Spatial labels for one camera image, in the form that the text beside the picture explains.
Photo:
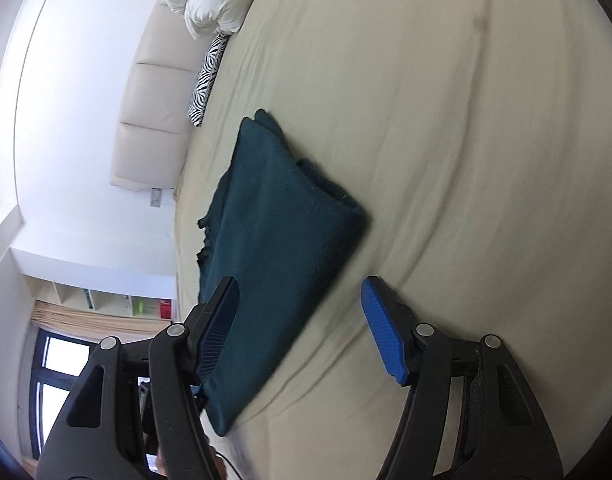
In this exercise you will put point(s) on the beige padded headboard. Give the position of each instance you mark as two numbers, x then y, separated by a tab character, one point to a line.
156	95

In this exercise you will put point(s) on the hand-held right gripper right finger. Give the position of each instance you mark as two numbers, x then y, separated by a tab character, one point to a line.
383	330

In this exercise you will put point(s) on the bed with beige sheet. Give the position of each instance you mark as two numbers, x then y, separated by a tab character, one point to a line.
461	160

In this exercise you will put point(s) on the red box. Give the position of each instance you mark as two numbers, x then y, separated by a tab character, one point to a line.
165	309

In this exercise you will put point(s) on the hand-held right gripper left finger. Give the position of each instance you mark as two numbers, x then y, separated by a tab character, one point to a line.
218	330

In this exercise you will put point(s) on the green container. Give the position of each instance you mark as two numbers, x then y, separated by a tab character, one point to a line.
142	307

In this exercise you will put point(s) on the zebra print pillow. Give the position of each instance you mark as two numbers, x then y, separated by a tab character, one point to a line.
206	85

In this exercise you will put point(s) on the white wall shelf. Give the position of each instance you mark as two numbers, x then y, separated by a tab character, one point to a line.
106	300

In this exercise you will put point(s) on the black framed window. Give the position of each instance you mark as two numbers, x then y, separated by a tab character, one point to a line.
51	390

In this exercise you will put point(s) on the wall socket panel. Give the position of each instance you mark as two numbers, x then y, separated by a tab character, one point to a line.
155	196

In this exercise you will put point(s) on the beige curtain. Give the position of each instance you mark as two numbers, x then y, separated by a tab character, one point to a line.
86	322

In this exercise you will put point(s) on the dark green sweater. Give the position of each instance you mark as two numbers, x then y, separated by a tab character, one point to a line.
276	240

